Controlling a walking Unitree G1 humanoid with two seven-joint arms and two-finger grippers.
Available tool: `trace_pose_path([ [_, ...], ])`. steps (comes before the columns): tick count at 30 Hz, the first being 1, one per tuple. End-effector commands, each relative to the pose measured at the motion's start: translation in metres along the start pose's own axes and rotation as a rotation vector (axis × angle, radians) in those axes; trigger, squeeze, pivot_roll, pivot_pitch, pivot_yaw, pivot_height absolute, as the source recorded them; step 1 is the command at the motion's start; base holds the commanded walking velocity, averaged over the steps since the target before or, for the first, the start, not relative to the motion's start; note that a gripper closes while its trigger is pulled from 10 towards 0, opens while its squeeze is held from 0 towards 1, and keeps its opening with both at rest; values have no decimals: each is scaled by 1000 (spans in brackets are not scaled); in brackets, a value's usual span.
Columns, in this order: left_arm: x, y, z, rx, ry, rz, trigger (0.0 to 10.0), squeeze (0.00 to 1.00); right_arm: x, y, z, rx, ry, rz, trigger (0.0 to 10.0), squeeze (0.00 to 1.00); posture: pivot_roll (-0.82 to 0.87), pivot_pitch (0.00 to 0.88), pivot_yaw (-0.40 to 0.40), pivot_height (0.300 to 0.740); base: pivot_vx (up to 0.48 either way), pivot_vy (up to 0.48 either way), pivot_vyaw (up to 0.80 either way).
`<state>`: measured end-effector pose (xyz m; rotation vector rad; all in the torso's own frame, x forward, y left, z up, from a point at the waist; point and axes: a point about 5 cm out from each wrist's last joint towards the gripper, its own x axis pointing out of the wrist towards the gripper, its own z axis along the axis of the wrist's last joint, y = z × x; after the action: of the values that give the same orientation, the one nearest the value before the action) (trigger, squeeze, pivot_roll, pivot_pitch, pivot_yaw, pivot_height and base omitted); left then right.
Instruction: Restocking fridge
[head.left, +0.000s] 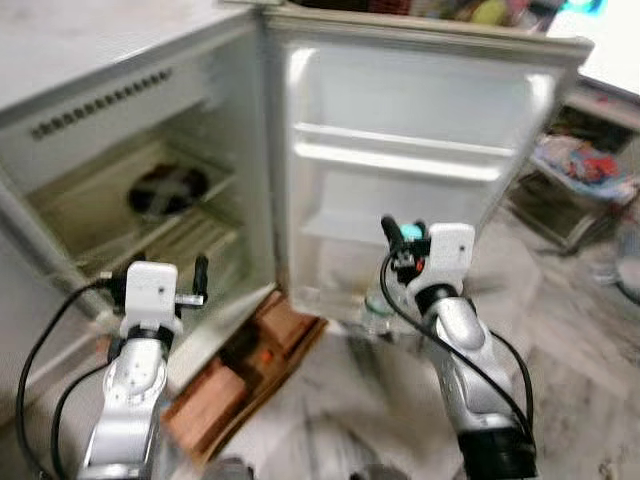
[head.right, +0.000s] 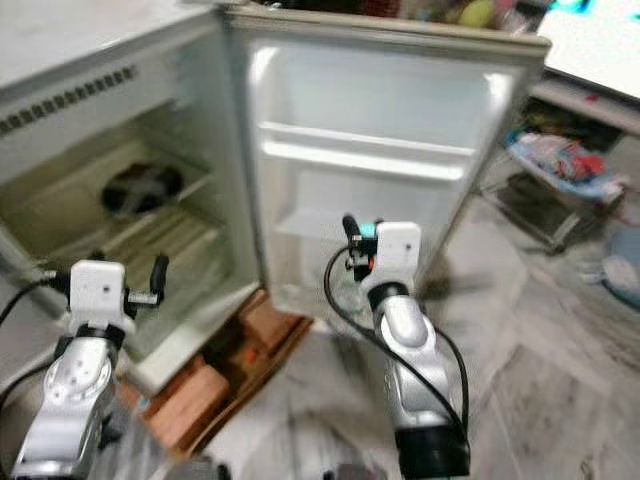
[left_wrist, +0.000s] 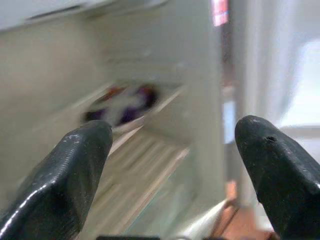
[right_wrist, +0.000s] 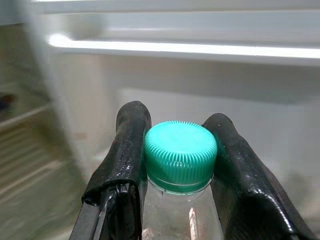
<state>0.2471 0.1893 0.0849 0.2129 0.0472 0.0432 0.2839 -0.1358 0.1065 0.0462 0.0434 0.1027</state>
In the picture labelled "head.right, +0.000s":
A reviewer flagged small white fridge body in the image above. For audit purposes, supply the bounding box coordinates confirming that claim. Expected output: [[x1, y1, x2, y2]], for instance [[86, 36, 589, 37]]
[[0, 0, 261, 396]]

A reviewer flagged grey left robot leg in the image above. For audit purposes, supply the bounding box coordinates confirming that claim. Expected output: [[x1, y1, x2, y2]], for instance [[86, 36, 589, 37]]
[[172, 455, 233, 480]]

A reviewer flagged colourful plastic bag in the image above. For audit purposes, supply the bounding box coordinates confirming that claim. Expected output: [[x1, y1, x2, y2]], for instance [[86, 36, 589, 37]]
[[505, 130, 624, 203]]

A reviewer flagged yellow green round object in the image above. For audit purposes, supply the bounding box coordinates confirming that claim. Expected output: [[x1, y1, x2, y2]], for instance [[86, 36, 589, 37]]
[[457, 0, 496, 28]]

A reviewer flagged pale blue plastic bag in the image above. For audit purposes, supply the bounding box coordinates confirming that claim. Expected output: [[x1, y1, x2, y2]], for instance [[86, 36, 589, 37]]
[[600, 225, 640, 311]]

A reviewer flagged white table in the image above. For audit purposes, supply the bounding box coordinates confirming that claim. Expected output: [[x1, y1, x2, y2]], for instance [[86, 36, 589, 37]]
[[538, 0, 640, 101]]

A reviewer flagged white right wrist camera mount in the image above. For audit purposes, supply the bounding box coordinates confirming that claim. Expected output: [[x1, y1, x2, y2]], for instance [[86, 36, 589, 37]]
[[370, 221, 422, 289]]

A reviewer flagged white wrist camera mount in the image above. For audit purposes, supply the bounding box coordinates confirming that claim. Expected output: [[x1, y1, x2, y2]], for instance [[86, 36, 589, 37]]
[[370, 221, 422, 289], [68, 260, 137, 336]]

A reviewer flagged white wire fridge shelf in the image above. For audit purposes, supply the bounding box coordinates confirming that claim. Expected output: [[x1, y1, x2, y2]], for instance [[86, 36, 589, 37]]
[[80, 210, 226, 296], [10, 140, 216, 263]]

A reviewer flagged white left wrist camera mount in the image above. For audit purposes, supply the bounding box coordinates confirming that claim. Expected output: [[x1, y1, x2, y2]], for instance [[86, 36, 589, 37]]
[[68, 260, 137, 336]]

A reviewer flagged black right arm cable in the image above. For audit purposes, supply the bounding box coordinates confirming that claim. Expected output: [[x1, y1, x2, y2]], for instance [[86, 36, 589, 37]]
[[323, 250, 471, 431]]

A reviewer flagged long black left arm cable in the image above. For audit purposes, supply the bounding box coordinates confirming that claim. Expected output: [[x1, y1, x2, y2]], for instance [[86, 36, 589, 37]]
[[0, 270, 73, 326]]

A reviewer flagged short black left arm cable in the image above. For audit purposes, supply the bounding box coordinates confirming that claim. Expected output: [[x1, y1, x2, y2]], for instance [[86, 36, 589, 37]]
[[0, 358, 63, 413]]

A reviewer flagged metal wire rack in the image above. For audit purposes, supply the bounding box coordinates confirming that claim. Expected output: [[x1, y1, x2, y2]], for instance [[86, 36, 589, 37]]
[[478, 100, 633, 256]]

